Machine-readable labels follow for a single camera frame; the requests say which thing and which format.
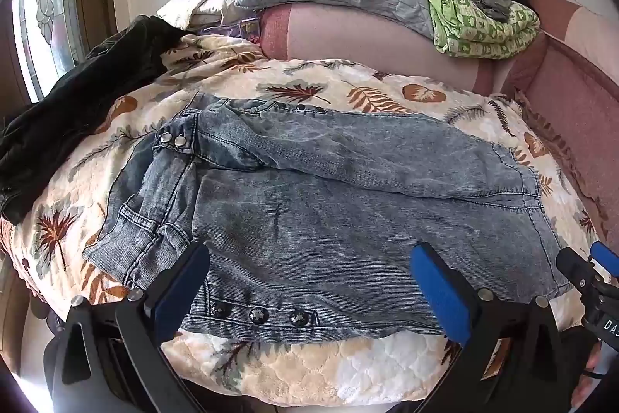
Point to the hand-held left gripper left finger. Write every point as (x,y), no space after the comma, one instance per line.
(180,285)

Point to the leaf print blanket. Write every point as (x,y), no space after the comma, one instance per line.
(309,364)

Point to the green patterned blanket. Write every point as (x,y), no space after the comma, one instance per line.
(471,23)

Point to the black jacket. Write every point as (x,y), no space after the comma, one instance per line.
(72,113)

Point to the grey denim jacket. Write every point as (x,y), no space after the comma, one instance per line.
(309,210)

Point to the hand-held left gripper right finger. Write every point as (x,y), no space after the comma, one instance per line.
(442,292)

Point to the cream pillow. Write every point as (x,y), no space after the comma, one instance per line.
(203,6)

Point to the person's right hand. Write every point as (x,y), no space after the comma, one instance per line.
(594,360)

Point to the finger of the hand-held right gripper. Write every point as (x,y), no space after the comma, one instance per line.
(575,270)
(607,254)

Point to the pink sofa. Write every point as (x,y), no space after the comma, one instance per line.
(367,40)

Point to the patterned glass window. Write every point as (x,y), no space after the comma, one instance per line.
(46,11)

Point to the purple packet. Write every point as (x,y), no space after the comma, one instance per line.
(237,30)

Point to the grey cloth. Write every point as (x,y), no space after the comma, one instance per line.
(495,4)

